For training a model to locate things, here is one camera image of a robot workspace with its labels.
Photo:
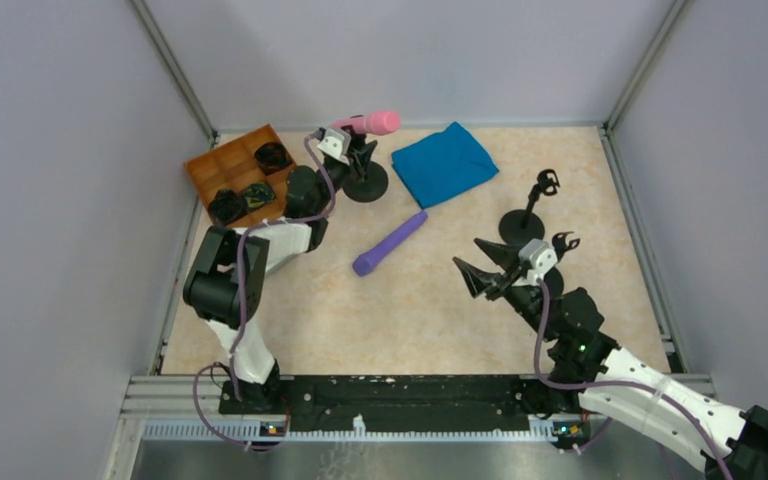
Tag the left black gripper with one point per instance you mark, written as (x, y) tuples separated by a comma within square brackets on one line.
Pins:
[(355, 154)]

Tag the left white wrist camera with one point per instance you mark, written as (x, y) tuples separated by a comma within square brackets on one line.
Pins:
[(334, 143)]

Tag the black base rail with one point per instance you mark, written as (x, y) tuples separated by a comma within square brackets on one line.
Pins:
[(402, 403)]

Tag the black mic stand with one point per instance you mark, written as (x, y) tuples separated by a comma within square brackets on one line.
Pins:
[(519, 226), (562, 243), (368, 181)]

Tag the yellow-green bundle in tray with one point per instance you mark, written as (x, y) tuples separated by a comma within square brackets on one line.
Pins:
[(256, 196)]

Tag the purple microphone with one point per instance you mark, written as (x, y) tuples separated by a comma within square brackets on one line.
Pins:
[(367, 262)]

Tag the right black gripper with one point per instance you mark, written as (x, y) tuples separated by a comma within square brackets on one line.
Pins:
[(506, 281)]

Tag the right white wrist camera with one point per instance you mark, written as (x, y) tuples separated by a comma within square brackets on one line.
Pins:
[(537, 259)]

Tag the orange compartment tray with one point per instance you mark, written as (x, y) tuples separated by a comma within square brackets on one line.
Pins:
[(232, 165)]

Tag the pink microphone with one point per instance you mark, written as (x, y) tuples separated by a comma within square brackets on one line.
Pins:
[(378, 123)]

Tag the black item in tray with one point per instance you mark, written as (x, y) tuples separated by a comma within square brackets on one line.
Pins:
[(272, 157)]

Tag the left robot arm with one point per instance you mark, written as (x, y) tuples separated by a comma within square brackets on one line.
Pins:
[(263, 225)]

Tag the black bundle in tray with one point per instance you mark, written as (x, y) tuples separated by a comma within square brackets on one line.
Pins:
[(226, 207)]

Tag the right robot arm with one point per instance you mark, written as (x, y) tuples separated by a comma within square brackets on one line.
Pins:
[(719, 440)]

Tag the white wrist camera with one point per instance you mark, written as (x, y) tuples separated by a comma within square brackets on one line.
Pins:
[(537, 259), (334, 143)]

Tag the blue folded cloth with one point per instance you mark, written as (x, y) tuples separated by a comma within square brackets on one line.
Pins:
[(443, 165)]

